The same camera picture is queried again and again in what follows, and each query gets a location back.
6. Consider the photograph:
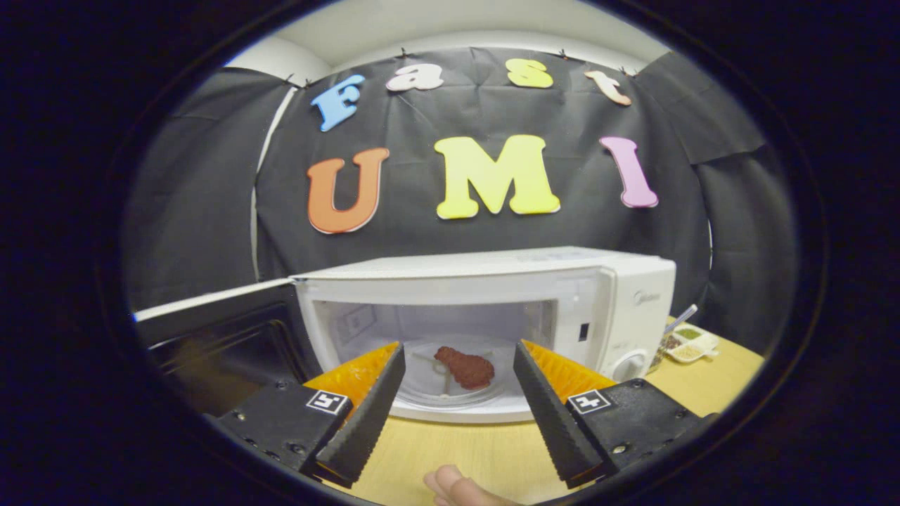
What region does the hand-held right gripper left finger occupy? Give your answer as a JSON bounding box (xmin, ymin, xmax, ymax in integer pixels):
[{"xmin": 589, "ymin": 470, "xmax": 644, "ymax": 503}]
[{"xmin": 204, "ymin": 342, "xmax": 407, "ymax": 489}]

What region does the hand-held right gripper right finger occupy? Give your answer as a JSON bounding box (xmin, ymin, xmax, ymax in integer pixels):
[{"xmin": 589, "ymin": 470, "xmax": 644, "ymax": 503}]
[{"xmin": 513, "ymin": 340, "xmax": 718, "ymax": 491}]

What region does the brown chicken drumstick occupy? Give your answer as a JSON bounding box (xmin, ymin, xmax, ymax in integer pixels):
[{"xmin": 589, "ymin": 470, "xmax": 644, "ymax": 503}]
[{"xmin": 434, "ymin": 345, "xmax": 496, "ymax": 391}]

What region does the white microwave oven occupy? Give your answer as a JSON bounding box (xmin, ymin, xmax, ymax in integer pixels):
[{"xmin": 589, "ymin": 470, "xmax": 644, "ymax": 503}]
[{"xmin": 132, "ymin": 246, "xmax": 677, "ymax": 424}]

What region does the white divided dish with beans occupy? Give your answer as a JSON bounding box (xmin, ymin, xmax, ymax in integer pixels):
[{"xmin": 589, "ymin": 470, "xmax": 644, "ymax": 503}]
[{"xmin": 664, "ymin": 325, "xmax": 720, "ymax": 364}]

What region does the black backdrop cloth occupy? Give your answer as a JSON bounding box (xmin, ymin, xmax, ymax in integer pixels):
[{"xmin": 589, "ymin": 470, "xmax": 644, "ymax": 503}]
[{"xmin": 123, "ymin": 46, "xmax": 802, "ymax": 352}]

